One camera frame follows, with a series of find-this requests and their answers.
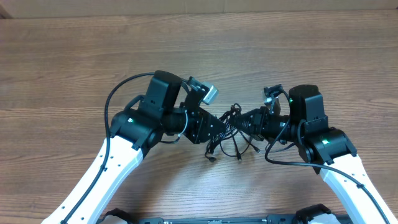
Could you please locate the thick black cable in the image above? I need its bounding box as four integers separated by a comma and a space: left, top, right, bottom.
203, 103, 249, 163

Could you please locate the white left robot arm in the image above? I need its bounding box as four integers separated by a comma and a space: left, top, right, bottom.
43, 70, 226, 223

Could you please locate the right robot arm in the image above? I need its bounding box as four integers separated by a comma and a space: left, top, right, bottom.
230, 85, 397, 223

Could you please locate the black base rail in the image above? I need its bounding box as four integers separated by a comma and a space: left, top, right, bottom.
96, 203, 352, 224

